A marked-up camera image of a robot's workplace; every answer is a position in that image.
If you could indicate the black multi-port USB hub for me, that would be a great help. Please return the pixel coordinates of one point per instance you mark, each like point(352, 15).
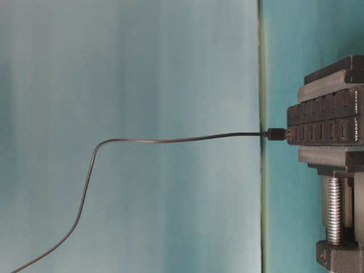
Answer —
point(335, 119)

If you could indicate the black bench vise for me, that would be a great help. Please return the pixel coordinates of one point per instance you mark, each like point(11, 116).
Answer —
point(341, 170)

